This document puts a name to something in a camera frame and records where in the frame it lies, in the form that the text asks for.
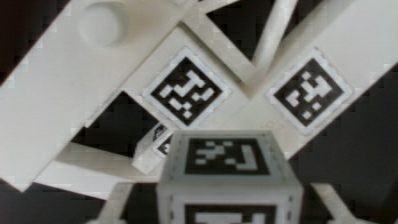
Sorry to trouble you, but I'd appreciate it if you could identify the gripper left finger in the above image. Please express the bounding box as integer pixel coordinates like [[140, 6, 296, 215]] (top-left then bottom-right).
[[83, 183, 133, 224]]

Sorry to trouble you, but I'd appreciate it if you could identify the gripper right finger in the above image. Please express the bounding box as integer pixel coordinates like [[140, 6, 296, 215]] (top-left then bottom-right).
[[311, 183, 376, 224]]

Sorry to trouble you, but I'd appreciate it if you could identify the small white marker cube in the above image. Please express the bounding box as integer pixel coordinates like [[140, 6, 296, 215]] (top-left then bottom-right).
[[156, 130, 303, 224]]

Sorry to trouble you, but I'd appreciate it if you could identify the white chair back frame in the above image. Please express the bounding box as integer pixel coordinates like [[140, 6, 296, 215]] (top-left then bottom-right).
[[0, 0, 398, 190]]

